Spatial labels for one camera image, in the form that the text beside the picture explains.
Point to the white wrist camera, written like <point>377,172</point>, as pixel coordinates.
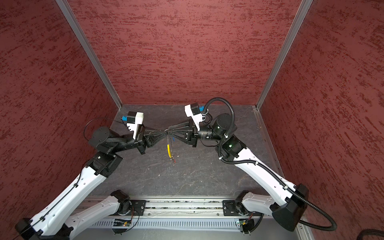
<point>193,111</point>
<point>132,121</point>

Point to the aluminium corner post left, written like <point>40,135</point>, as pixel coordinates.
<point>81,36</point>

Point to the aluminium corner post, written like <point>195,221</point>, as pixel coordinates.
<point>81,36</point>
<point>291,35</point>

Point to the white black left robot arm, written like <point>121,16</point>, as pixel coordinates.
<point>57,220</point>

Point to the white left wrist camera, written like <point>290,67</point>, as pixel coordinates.
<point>132,121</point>

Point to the aluminium corner post right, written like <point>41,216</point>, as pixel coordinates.
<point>291,35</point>

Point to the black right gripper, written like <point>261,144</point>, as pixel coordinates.
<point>192,135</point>

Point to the yellow capped key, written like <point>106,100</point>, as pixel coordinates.
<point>169,151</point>

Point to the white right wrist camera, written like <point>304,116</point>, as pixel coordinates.
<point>193,111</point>

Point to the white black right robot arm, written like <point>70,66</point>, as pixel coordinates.
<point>288,201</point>

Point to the silver keyring with keys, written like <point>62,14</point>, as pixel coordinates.
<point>169,141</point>

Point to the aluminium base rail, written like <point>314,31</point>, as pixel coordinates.
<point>190,207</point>

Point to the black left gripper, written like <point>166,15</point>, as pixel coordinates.
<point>153,138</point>

